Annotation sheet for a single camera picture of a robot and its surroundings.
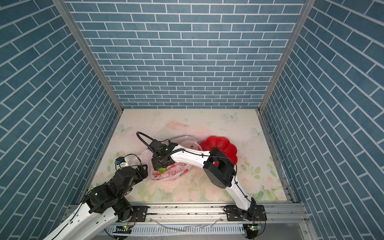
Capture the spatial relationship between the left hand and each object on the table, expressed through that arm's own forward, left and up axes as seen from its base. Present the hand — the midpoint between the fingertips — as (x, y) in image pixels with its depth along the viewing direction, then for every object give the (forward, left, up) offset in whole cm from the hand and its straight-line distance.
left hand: (144, 169), depth 77 cm
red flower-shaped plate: (+21, -44, -8) cm, 50 cm away
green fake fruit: (+2, -8, -7) cm, 10 cm away
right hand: (+6, -4, -6) cm, 9 cm away
